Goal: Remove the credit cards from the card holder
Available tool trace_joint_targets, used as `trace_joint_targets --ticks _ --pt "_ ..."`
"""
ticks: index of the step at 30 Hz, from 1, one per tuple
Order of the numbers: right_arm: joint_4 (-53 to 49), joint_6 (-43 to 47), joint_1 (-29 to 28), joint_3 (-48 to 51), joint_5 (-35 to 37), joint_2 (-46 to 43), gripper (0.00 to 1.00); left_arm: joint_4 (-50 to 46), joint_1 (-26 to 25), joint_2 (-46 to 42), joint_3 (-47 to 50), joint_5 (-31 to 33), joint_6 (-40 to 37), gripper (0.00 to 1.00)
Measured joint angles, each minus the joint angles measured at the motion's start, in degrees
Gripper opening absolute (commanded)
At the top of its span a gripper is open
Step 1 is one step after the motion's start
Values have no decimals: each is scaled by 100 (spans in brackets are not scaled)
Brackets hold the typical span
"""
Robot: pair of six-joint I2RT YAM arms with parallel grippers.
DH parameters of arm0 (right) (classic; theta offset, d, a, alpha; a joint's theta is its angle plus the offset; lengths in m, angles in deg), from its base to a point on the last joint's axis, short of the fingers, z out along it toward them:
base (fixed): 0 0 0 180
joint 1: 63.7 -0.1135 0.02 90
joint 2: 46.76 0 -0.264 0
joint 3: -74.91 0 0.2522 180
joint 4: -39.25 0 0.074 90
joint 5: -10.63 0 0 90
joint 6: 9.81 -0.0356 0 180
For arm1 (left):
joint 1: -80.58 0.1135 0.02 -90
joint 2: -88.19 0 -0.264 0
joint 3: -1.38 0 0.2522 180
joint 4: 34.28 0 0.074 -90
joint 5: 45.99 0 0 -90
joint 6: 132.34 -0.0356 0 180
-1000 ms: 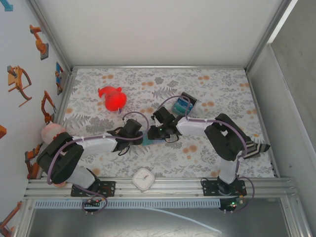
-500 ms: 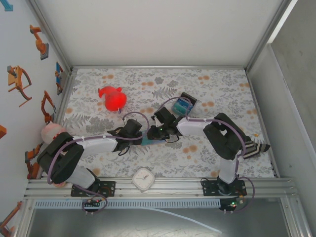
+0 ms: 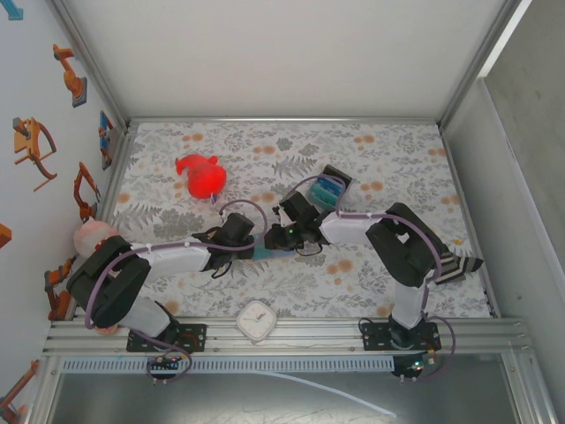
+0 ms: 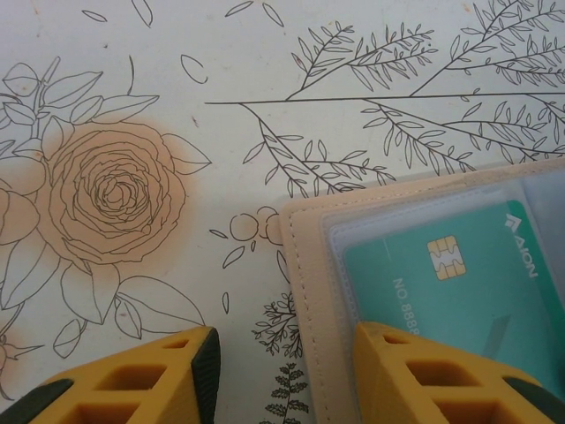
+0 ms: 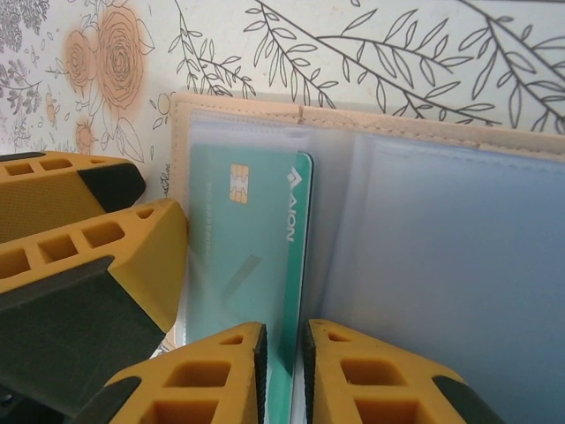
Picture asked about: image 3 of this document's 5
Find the dark grey VIP card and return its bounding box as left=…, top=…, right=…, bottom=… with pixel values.
left=323, top=163, right=353, bottom=186

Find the teal green card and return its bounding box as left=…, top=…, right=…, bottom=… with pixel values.
left=308, top=183, right=340, bottom=208

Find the dark blue card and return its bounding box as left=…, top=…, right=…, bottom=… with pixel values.
left=313, top=175, right=345, bottom=195

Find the teal black small box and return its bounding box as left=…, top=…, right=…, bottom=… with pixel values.
left=307, top=163, right=354, bottom=214

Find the floral printed table cloth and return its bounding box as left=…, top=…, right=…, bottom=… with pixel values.
left=107, top=121, right=492, bottom=320

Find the red plush toy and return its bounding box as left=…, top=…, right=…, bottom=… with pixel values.
left=175, top=153, right=229, bottom=201

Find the white square clock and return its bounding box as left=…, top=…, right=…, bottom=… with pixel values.
left=236, top=299, right=278, bottom=345

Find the pink plush toy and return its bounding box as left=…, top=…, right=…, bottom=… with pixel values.
left=72, top=220, right=119, bottom=257

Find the striped sock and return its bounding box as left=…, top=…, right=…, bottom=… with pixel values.
left=434, top=251, right=485, bottom=284

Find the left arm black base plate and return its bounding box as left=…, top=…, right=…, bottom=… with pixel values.
left=126, top=323, right=208, bottom=353

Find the aluminium frame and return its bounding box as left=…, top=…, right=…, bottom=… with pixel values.
left=26, top=0, right=560, bottom=424

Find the white slotted cable duct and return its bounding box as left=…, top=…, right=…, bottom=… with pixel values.
left=59, top=356, right=396, bottom=373

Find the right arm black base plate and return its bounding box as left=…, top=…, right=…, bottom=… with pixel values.
left=361, top=321, right=442, bottom=352

